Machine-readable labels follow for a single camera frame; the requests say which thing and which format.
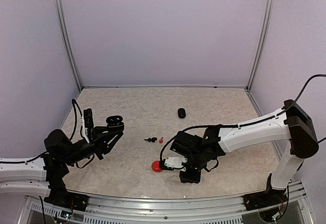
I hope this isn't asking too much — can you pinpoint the right aluminium corner post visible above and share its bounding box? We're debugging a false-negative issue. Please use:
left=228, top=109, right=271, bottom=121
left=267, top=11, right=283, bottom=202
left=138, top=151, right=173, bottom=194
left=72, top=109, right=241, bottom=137
left=246, top=0, right=274, bottom=93

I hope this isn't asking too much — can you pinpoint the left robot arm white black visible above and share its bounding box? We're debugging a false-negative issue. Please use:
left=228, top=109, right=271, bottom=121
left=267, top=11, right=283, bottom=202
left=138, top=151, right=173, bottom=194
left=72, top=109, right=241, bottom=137
left=1, top=99, right=124, bottom=211

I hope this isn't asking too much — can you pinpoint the glossy black earbud case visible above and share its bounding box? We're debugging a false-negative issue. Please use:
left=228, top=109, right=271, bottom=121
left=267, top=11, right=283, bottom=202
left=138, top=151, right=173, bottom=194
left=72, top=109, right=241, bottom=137
left=106, top=115, right=123, bottom=127

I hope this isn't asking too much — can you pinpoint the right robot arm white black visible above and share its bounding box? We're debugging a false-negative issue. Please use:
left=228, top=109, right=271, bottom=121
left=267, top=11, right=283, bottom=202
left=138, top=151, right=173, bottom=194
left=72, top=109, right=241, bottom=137
left=158, top=99, right=322, bottom=206

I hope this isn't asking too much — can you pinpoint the black stem earbud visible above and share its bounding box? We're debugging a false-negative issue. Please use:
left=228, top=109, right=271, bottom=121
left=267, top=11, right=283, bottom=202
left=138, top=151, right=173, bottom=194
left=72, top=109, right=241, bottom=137
left=144, top=137, right=157, bottom=143

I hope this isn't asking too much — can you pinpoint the left aluminium corner post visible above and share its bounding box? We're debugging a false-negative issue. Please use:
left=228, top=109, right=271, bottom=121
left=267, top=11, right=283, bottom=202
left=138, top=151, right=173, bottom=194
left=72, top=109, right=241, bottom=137
left=54, top=0, right=84, bottom=92

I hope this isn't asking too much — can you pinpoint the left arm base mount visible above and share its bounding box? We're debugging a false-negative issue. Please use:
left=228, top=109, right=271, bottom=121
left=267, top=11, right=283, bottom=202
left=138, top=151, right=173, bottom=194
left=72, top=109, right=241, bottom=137
left=44, top=179, right=89, bottom=212

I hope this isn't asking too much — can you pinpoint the red round charging case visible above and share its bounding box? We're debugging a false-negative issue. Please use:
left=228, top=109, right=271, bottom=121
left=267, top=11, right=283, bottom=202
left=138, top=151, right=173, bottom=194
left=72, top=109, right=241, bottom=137
left=151, top=160, right=162, bottom=173

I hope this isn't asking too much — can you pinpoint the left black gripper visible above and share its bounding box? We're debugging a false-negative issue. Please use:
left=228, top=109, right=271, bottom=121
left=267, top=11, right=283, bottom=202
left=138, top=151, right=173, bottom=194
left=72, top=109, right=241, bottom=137
left=62, top=126, right=122, bottom=166

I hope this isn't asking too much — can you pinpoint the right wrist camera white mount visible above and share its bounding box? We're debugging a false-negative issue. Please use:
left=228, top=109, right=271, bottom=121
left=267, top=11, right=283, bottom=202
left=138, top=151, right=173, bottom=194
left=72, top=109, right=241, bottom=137
left=159, top=157, right=188, bottom=172

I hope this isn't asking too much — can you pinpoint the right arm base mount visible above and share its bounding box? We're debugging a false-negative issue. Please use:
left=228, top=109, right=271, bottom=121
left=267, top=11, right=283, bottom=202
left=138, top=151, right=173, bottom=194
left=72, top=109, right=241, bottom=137
left=243, top=174, right=289, bottom=223

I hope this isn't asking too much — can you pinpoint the aluminium front rail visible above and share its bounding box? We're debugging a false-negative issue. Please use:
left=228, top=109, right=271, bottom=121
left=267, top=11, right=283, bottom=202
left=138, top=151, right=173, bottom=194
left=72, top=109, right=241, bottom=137
left=19, top=178, right=313, bottom=223

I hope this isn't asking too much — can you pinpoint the small black charging case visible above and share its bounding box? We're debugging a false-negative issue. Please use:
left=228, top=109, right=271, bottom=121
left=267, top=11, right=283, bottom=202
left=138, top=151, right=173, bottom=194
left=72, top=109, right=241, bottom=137
left=177, top=108, right=186, bottom=119

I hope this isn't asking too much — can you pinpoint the aluminium corner post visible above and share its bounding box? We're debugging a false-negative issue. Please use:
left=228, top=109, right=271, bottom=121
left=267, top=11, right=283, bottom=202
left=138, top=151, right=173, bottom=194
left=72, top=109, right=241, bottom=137
left=246, top=0, right=274, bottom=93
left=54, top=0, right=84, bottom=92

